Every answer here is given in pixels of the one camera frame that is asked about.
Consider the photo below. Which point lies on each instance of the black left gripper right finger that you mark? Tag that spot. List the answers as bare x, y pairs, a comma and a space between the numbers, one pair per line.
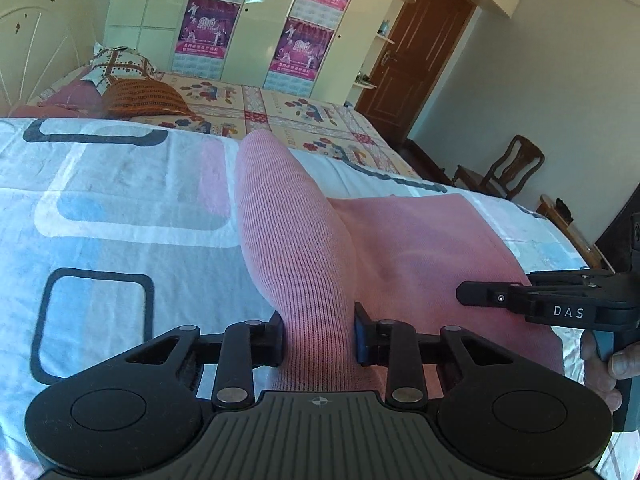
458, 406

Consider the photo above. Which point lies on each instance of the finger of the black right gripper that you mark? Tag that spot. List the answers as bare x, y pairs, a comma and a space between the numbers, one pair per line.
493, 295

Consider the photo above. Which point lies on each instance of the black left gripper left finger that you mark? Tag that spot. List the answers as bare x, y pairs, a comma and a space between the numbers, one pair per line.
136, 412

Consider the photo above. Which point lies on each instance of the pink knit sweater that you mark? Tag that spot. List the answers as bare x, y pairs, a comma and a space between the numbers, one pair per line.
315, 259

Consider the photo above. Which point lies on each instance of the person's right hand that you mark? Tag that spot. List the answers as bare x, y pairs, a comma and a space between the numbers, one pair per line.
601, 377

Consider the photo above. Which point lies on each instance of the wooden side table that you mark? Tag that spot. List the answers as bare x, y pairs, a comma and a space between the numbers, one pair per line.
559, 214

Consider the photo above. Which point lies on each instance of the dark wooden chair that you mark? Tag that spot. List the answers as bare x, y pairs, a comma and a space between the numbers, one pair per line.
507, 175

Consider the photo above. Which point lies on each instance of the brown wooden door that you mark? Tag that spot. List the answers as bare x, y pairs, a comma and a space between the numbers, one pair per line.
423, 38

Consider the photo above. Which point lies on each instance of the orange knit cushion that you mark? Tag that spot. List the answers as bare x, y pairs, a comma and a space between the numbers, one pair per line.
128, 98

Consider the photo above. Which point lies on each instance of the cream wardrobe with posters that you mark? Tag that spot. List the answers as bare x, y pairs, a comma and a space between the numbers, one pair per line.
310, 48

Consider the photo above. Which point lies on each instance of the patterned pillow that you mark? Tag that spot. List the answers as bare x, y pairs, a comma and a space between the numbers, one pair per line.
110, 65

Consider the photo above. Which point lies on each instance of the cream round headboard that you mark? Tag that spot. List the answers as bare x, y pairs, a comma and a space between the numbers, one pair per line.
43, 41

